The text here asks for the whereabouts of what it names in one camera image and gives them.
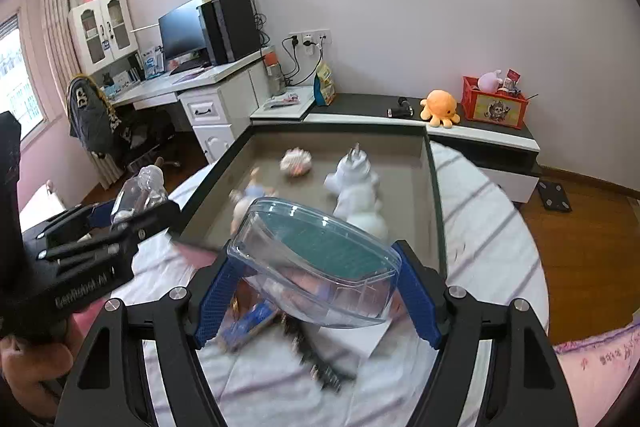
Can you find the white desk with drawers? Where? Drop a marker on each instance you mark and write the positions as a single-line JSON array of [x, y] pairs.
[[217, 101]]

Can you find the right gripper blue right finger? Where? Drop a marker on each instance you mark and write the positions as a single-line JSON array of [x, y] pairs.
[[422, 291]]

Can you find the orange octopus plush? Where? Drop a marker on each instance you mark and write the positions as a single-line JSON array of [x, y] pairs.
[[439, 109]]

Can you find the white unicorn figurine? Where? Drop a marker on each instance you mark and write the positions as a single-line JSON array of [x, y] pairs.
[[355, 185]]

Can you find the snack bag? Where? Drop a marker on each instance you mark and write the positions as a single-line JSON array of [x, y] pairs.
[[324, 85]]

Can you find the black white low cabinet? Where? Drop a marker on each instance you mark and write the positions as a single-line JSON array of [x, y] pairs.
[[507, 156]]

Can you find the white small box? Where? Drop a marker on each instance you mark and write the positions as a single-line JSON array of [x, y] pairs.
[[360, 342]]

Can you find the black computer monitor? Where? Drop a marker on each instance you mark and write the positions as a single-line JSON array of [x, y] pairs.
[[181, 30]]

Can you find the bottle with orange cap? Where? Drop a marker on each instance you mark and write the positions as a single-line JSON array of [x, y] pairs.
[[275, 77]]

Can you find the black hair clip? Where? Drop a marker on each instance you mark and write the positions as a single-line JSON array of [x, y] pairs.
[[326, 374]]

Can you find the beige curtain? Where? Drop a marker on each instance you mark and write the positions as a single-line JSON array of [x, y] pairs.
[[58, 40]]

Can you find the blue small box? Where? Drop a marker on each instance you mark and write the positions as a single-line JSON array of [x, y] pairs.
[[236, 333]]

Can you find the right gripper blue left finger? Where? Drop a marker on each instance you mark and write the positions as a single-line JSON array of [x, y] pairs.
[[212, 290]]

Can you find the red crate with picture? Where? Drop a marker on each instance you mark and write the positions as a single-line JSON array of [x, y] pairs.
[[492, 108]]

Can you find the pink green open box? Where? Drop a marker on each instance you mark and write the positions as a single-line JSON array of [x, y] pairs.
[[400, 155]]

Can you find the black bathroom scale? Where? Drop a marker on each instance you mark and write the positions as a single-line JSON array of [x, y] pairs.
[[553, 196]]

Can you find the pink plush toy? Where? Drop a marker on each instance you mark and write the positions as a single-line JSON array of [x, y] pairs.
[[490, 82]]

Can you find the small black device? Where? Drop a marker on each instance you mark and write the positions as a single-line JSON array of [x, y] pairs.
[[402, 109]]

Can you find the baby doll figurine blue dress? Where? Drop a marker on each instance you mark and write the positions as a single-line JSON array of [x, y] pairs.
[[242, 200]]

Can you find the left hand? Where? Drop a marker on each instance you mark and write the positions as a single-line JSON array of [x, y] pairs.
[[26, 367]]

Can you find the clear plastic small bottle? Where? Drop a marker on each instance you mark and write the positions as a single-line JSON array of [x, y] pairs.
[[139, 193]]

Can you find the white wall socket strip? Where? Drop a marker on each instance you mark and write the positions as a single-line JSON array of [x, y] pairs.
[[322, 37]]

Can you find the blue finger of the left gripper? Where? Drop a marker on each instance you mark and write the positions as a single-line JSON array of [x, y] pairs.
[[70, 225], [125, 236]]

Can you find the clear teal plastic case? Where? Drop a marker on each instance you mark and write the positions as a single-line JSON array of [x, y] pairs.
[[313, 266]]

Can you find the black jacket on chair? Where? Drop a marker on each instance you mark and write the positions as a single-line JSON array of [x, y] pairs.
[[93, 121]]

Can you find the window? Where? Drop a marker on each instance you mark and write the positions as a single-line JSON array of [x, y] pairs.
[[18, 95]]

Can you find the black office chair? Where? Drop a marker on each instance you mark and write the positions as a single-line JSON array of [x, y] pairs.
[[139, 132]]

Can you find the white glass door cabinet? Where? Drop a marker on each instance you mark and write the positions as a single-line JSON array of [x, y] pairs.
[[102, 33]]

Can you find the black computer tower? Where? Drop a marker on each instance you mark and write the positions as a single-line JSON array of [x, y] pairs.
[[229, 30]]

